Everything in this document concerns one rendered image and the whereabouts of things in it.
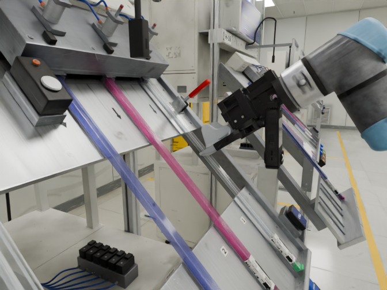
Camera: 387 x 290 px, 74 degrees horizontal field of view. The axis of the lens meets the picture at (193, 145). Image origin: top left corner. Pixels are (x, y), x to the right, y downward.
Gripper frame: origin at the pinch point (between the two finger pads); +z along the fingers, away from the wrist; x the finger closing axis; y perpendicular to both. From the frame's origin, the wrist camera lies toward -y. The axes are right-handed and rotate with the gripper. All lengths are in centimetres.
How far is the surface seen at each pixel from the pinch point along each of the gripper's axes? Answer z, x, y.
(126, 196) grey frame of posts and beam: 38.8, -10.7, 1.4
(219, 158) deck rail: 2.1, -8.0, -2.3
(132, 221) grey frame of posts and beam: 41.2, -10.1, -6.4
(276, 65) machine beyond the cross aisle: 19, -440, 78
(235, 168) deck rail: -0.2, -8.0, -6.4
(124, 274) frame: 30.3, 9.5, -14.7
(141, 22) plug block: -12.6, 22.2, 17.3
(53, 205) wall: 192, -79, 29
